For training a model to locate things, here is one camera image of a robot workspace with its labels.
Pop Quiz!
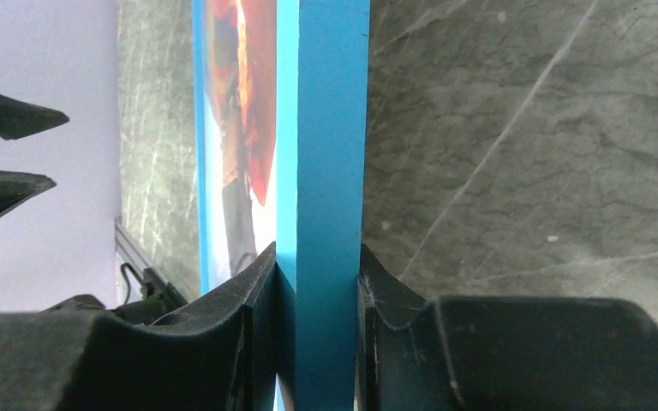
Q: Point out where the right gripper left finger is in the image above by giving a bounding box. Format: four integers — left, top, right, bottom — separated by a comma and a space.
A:
0, 246, 276, 410

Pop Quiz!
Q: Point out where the hot air balloon photo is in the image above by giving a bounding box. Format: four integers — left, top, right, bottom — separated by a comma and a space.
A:
202, 1, 277, 286

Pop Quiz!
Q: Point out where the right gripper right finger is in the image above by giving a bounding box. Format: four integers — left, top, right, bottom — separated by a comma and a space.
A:
356, 247, 658, 410

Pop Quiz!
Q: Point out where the blue wooden picture frame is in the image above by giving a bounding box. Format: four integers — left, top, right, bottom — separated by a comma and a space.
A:
192, 1, 370, 410

